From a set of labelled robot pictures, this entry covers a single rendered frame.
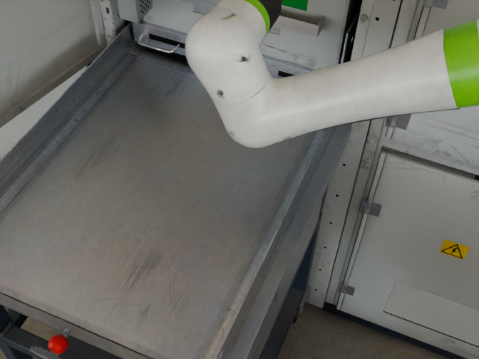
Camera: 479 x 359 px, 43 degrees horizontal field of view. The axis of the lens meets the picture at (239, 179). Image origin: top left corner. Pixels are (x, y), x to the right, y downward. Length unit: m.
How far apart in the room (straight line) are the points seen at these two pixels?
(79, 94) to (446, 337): 1.25
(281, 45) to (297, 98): 0.48
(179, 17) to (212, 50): 0.59
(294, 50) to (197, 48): 0.52
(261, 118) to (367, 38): 0.39
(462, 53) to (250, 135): 0.33
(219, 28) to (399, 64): 0.26
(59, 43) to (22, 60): 0.11
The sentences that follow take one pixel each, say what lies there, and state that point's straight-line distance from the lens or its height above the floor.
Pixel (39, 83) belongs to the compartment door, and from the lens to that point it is 1.51.
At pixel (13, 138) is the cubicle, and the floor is 0.35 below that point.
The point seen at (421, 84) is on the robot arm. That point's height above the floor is 1.26.
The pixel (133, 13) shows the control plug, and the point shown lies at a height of 1.03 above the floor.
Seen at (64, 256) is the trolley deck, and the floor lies 0.85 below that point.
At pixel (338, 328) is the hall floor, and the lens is 2.04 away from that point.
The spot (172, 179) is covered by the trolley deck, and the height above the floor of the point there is 0.85.
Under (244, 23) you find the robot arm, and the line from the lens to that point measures 0.91.
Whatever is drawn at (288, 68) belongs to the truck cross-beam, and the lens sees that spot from 1.40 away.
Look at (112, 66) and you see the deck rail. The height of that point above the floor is 0.85.
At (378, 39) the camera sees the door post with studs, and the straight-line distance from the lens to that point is 1.25.
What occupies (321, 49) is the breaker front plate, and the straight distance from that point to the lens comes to 1.35.
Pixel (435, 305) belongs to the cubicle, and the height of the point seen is 0.28.
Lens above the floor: 1.79
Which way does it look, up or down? 50 degrees down
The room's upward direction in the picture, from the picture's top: 2 degrees clockwise
